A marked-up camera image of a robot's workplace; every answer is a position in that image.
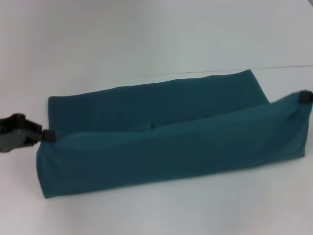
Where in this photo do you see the teal blue t-shirt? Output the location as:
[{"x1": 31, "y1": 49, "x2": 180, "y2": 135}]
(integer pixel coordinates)
[{"x1": 36, "y1": 69, "x2": 313, "y2": 199}]

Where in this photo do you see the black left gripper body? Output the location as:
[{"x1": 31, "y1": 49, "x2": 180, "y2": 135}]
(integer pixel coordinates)
[{"x1": 0, "y1": 113, "x2": 44, "y2": 154}]

